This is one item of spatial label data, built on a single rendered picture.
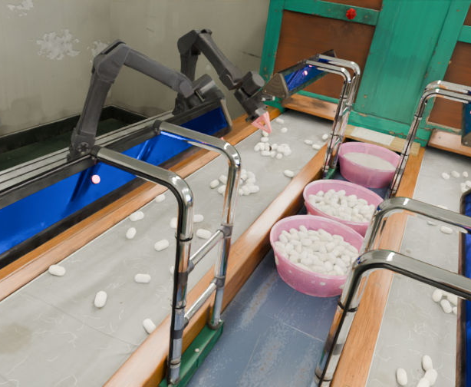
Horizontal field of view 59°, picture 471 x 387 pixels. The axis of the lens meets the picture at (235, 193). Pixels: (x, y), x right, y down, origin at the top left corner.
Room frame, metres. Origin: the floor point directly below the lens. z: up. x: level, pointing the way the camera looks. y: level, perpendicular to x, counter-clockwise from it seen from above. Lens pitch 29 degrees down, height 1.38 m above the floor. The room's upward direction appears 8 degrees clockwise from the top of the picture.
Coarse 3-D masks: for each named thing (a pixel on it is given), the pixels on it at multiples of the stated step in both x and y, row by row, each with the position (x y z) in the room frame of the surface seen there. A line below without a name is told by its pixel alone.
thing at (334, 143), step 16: (304, 64) 1.42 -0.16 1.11; (320, 64) 1.41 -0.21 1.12; (352, 64) 1.52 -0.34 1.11; (352, 80) 1.52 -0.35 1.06; (352, 96) 1.51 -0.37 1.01; (336, 112) 1.38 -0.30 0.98; (336, 128) 1.37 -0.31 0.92; (336, 144) 1.44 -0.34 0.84; (336, 160) 1.51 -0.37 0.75; (320, 176) 1.38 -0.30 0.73
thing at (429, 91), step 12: (432, 84) 1.42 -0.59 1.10; (444, 84) 1.40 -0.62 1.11; (456, 84) 1.39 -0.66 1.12; (432, 96) 1.28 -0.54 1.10; (444, 96) 1.26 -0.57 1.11; (456, 96) 1.25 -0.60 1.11; (468, 96) 1.24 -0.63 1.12; (420, 108) 1.28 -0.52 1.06; (420, 120) 1.28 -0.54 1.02; (408, 144) 1.27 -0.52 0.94; (396, 168) 1.29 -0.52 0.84; (396, 180) 1.28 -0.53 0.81
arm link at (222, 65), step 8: (192, 32) 1.71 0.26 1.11; (200, 32) 1.71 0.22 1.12; (208, 32) 1.75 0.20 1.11; (184, 40) 1.73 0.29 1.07; (192, 40) 1.71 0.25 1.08; (200, 40) 1.70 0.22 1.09; (208, 40) 1.70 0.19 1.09; (184, 48) 1.73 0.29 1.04; (200, 48) 1.70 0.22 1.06; (208, 48) 1.68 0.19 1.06; (216, 48) 1.69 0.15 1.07; (208, 56) 1.68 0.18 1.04; (216, 56) 1.66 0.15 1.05; (224, 56) 1.67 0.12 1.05; (216, 64) 1.65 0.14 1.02; (224, 64) 1.63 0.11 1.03; (232, 64) 1.66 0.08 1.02; (224, 72) 1.62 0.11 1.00; (232, 72) 1.61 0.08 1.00; (240, 72) 1.64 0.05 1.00; (232, 80) 1.59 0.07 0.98
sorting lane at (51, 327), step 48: (240, 144) 1.55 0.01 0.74; (288, 144) 1.63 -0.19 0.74; (96, 240) 0.82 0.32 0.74; (144, 240) 0.84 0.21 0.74; (192, 240) 0.87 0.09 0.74; (48, 288) 0.64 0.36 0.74; (96, 288) 0.66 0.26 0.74; (144, 288) 0.68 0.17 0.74; (192, 288) 0.70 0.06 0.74; (0, 336) 0.50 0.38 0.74; (48, 336) 0.52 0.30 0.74; (96, 336) 0.53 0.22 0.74; (144, 336) 0.55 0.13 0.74; (0, 384) 0.41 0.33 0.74; (48, 384) 0.43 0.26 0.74; (96, 384) 0.44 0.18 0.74
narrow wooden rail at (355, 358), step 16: (416, 160) 1.59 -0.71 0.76; (416, 176) 1.44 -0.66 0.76; (400, 192) 1.28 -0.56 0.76; (400, 224) 1.06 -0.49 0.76; (384, 240) 0.96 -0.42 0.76; (400, 240) 0.98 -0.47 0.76; (384, 272) 0.82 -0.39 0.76; (368, 288) 0.75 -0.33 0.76; (384, 288) 0.76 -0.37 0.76; (368, 304) 0.70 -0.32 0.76; (384, 304) 0.71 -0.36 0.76; (368, 320) 0.65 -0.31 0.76; (352, 336) 0.60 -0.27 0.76; (368, 336) 0.61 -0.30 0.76; (352, 352) 0.56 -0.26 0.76; (368, 352) 0.57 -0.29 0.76; (336, 368) 0.53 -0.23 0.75; (352, 368) 0.52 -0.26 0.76; (368, 368) 0.53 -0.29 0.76; (336, 384) 0.49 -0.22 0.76; (352, 384) 0.49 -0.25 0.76
